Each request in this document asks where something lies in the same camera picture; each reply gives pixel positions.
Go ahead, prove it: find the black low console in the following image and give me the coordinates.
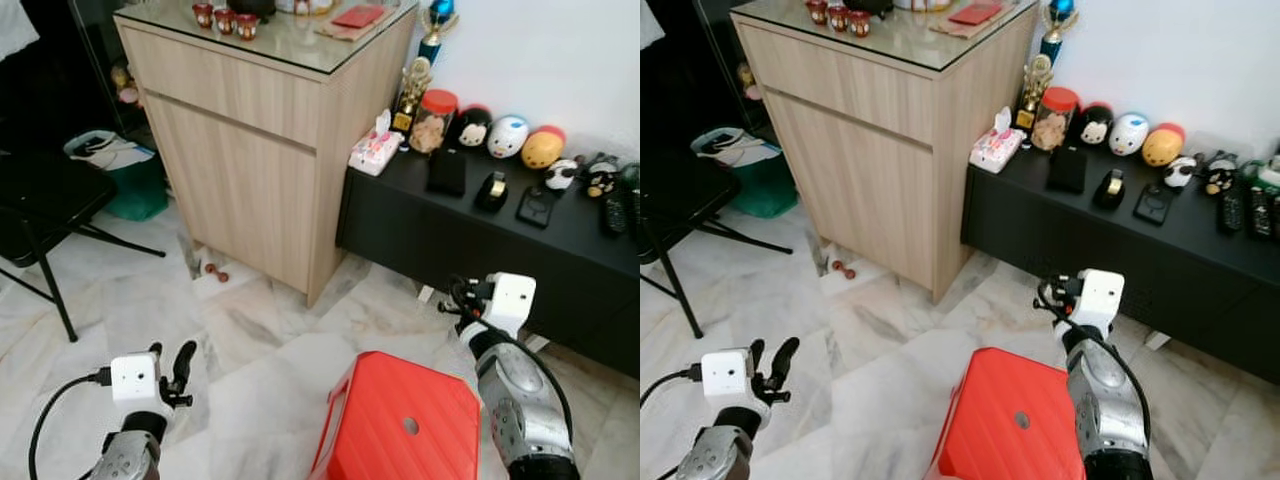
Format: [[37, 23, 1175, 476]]
[[961, 143, 1280, 387], [336, 146, 641, 379]]

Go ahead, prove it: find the black and gold tape dispenser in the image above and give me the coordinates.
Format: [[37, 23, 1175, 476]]
[[1093, 168, 1129, 211], [474, 171, 510, 213]]

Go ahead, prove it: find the flat black device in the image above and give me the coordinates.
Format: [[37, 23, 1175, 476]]
[[516, 186, 558, 229], [1133, 184, 1174, 226]]

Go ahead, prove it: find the black wallet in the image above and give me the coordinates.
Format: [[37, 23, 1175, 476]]
[[1046, 145, 1089, 194], [426, 148, 468, 197]]

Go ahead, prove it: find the red plastic stool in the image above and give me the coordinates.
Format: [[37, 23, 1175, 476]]
[[925, 346, 1087, 480], [309, 350, 483, 480]]

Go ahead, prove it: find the green bin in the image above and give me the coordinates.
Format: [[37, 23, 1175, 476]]
[[102, 155, 170, 222], [727, 152, 798, 219]]

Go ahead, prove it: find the pink tissue box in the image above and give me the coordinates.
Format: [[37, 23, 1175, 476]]
[[349, 109, 404, 177], [969, 106, 1025, 174]]

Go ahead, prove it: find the yellow and red plush toy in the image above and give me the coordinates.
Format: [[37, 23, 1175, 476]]
[[1142, 122, 1187, 168], [521, 125, 567, 170]]

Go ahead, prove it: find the white plush toy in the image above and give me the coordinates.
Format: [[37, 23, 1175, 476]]
[[487, 115, 530, 159], [1109, 112, 1151, 157]]

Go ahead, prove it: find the black remote control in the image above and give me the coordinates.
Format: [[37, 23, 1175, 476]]
[[1247, 186, 1275, 239], [1217, 188, 1246, 237], [600, 188, 629, 238]]

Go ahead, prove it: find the black mouse plush toy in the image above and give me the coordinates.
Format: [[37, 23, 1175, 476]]
[[1074, 102, 1115, 148], [449, 104, 493, 151]]

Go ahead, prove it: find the black folding chair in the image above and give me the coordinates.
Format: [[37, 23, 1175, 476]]
[[0, 150, 167, 343], [640, 150, 793, 339]]

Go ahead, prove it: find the black and white figure toy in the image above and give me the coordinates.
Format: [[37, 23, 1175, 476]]
[[583, 155, 621, 198], [1202, 152, 1241, 196]]

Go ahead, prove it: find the red lidded snack jar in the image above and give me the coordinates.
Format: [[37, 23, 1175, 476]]
[[410, 89, 459, 155], [1032, 86, 1081, 153]]

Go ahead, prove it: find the small gold trophy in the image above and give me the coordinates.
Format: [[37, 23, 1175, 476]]
[[393, 57, 433, 133], [1015, 54, 1054, 131]]

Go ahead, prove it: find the white printed bag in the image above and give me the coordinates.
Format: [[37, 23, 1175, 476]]
[[690, 126, 783, 168], [64, 130, 156, 172]]

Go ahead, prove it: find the light wooden cabinet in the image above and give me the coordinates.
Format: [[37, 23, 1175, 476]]
[[730, 0, 1042, 304], [113, 0, 422, 307]]

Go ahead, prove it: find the blue ball trophy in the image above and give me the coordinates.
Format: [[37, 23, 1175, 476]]
[[1040, 0, 1078, 65], [418, 0, 457, 65]]

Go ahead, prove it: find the red packet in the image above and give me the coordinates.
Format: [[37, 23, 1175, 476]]
[[331, 4, 387, 29], [948, 1, 1005, 26]]

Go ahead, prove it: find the white cloth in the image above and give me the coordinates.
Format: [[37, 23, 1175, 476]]
[[0, 0, 41, 61], [640, 0, 667, 49]]

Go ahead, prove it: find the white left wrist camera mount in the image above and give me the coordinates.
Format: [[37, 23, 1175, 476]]
[[700, 347, 754, 411], [109, 351, 163, 418]]

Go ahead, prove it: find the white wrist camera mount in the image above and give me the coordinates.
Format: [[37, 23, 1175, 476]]
[[1074, 268, 1126, 333], [700, 347, 754, 411], [109, 351, 163, 418], [484, 271, 537, 338]]

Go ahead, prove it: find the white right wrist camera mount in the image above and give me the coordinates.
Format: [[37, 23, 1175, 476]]
[[1074, 268, 1126, 333], [484, 271, 537, 338]]

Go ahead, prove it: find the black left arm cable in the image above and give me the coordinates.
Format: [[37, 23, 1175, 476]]
[[27, 367, 114, 480], [640, 364, 704, 413]]

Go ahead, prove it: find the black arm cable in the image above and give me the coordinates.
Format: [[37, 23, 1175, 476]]
[[492, 332, 576, 443], [640, 364, 704, 413], [1084, 332, 1153, 441], [27, 367, 114, 480]]

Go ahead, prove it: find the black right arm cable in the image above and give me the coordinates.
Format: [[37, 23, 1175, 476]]
[[1084, 332, 1153, 441], [492, 332, 576, 443]]

